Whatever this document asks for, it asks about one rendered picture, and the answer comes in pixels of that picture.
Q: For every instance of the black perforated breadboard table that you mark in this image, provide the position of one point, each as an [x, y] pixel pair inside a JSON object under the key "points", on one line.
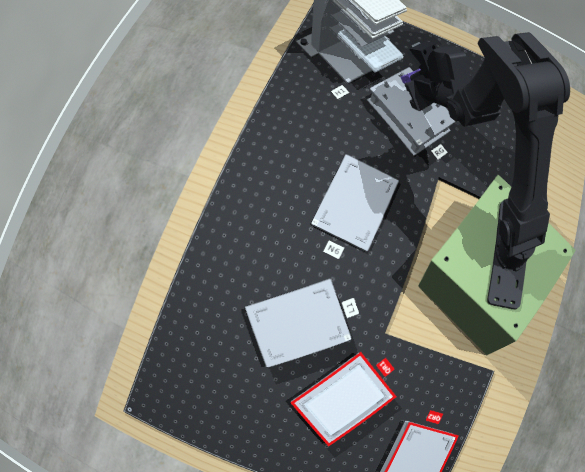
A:
{"points": [[202, 378]]}

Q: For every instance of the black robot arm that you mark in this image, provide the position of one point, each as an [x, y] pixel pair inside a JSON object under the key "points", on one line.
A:
{"points": [[525, 89]]}

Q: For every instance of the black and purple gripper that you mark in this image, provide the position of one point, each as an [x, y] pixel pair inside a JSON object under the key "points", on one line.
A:
{"points": [[418, 101]]}

